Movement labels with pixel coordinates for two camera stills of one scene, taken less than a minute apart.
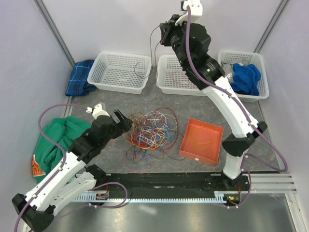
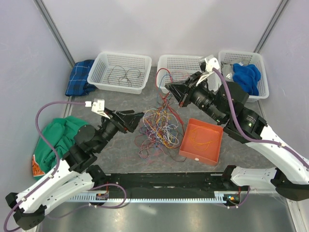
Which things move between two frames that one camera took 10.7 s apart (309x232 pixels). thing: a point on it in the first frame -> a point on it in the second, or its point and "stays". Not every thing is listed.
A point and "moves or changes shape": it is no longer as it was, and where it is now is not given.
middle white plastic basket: (173, 80) stays
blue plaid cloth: (78, 85) stays
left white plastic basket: (122, 72) stays
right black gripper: (167, 28) -> (183, 92)
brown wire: (151, 62) -> (125, 73)
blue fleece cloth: (245, 78) stays
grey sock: (228, 68) stays
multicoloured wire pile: (152, 133) moves or changes shape
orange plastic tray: (202, 141) stays
